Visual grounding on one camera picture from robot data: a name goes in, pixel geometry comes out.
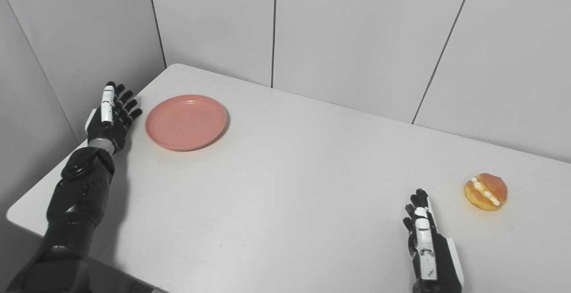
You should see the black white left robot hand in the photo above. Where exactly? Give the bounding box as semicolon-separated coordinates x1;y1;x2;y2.
86;81;143;153

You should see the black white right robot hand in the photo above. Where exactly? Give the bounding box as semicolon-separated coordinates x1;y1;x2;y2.
403;188;465;293

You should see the pink round plate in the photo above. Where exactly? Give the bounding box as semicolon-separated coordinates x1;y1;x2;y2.
145;95;227;152

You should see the cream puff pastry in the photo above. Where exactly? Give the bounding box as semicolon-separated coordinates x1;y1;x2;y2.
464;173;508;211

